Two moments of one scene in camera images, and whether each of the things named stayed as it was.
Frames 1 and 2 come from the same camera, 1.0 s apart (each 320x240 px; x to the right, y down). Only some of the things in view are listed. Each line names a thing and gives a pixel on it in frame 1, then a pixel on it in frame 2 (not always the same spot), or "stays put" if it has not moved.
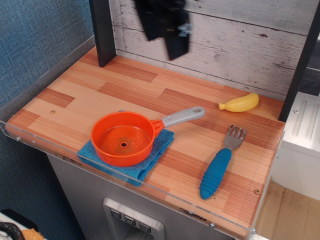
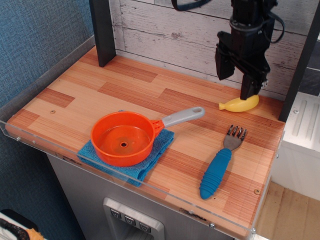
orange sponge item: x=31 y=234 stays put
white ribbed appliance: x=297 y=167 stays put
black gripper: x=171 y=16 -> x=244 y=50
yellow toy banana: x=244 y=103 stays put
